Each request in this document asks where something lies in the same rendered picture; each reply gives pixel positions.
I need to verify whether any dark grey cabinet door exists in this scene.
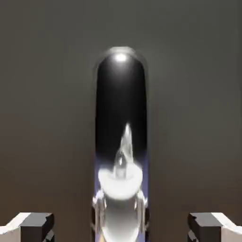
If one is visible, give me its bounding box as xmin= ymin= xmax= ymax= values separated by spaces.
xmin=0 ymin=0 xmax=242 ymax=242

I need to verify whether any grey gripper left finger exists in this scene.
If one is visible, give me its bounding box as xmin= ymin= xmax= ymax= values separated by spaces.
xmin=0 ymin=212 xmax=55 ymax=242

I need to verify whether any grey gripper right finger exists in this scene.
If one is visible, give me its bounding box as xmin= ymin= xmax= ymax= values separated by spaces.
xmin=187 ymin=212 xmax=242 ymax=242

